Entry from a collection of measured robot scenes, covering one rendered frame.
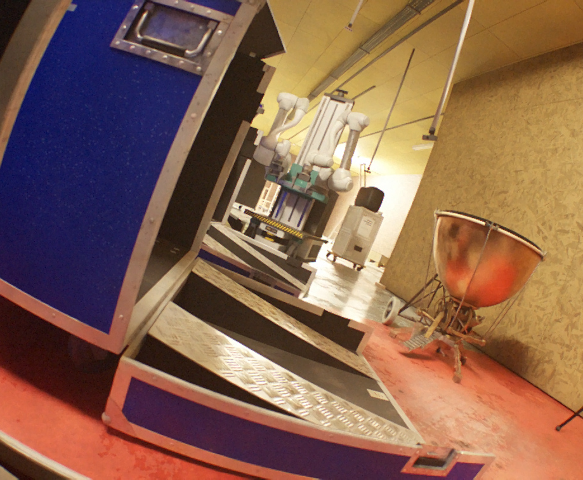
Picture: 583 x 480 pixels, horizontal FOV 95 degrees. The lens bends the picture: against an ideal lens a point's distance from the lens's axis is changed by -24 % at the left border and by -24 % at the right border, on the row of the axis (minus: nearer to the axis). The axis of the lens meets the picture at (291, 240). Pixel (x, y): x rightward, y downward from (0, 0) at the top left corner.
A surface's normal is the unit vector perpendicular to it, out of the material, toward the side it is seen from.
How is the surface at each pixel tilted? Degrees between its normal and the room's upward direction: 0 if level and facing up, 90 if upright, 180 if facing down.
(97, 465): 0
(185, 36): 90
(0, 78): 90
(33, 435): 0
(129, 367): 90
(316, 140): 90
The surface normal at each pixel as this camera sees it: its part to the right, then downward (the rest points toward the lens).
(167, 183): 0.12, 0.13
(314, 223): -0.32, -0.06
